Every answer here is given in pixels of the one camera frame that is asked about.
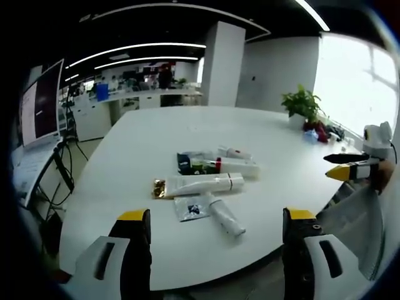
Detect large white skincare tube gold end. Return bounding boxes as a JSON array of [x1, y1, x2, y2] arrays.
[[152, 172, 245, 199]]

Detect clear skincare sachet blue print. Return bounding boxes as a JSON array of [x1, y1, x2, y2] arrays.
[[173, 194, 213, 223]]

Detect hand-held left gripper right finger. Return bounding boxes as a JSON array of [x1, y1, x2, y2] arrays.
[[282, 206, 363, 300]]

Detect white office counter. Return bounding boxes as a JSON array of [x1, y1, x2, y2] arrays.
[[74, 87, 204, 143]]

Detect dark blue skincare sachet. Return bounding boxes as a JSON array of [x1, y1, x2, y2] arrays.
[[176, 152, 193, 176]]

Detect dark green packet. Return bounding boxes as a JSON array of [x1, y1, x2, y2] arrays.
[[190, 157, 219, 176]]

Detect small white items by window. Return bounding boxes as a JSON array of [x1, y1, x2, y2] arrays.
[[327, 131, 356, 154]]

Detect blue bin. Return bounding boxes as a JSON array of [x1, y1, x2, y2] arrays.
[[96, 82, 109, 102]]

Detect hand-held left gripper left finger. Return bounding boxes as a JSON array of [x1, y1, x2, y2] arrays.
[[66, 208, 153, 300]]

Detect small white skincare tube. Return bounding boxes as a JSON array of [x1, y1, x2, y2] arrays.
[[206, 191, 247, 238]]

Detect white skincare tube red cap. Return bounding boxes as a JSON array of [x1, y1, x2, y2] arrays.
[[215, 156, 261, 179]]

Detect computer monitor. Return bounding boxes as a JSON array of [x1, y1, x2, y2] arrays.
[[17, 58, 65, 149]]

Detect short white skincare tube red mark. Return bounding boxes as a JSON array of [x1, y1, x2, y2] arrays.
[[217, 144, 253, 161]]

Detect green potted plant white pot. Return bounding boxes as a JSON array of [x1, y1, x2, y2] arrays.
[[281, 83, 326, 131]]

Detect black tripod stand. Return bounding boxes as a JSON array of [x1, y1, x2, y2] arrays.
[[59, 87, 89, 162]]

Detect person's right hand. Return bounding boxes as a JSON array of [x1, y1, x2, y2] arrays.
[[373, 158, 395, 195]]

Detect red cloth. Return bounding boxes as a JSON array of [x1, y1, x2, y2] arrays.
[[302, 119, 329, 144]]

